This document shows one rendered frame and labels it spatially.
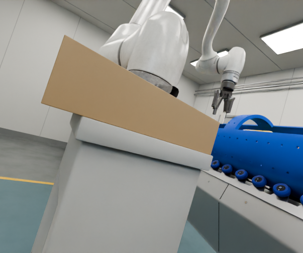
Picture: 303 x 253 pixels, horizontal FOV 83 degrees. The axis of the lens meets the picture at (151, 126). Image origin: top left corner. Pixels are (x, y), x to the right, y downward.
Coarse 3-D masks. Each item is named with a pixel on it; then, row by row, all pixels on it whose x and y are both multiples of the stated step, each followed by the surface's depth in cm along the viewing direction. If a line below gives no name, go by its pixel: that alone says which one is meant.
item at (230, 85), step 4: (224, 84) 95; (228, 84) 94; (232, 84) 94; (220, 88) 99; (224, 88) 96; (228, 88) 95; (232, 88) 94; (220, 92) 97; (228, 92) 97; (220, 96) 97
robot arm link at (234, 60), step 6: (234, 48) 96; (240, 48) 95; (228, 54) 97; (234, 54) 94; (240, 54) 94; (222, 60) 98; (228, 60) 96; (234, 60) 94; (240, 60) 93; (222, 66) 98; (228, 66) 95; (234, 66) 94; (240, 66) 94; (222, 72) 101; (240, 72) 96
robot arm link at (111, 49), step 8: (144, 0) 67; (152, 0) 66; (160, 0) 68; (168, 0) 71; (144, 8) 65; (152, 8) 66; (160, 8) 68; (136, 16) 65; (144, 16) 65; (128, 24) 61; (136, 24) 64; (120, 32) 60; (128, 32) 59; (112, 40) 60; (120, 40) 56; (104, 48) 61; (112, 48) 56; (120, 48) 53; (104, 56) 59; (112, 56) 56; (120, 64) 54
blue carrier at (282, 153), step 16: (224, 128) 77; (240, 128) 97; (256, 128) 87; (272, 128) 79; (288, 128) 72; (224, 144) 74; (240, 144) 66; (256, 144) 59; (272, 144) 54; (288, 144) 50; (224, 160) 76; (240, 160) 66; (256, 160) 59; (272, 160) 54; (288, 160) 49; (272, 176) 55; (288, 176) 50
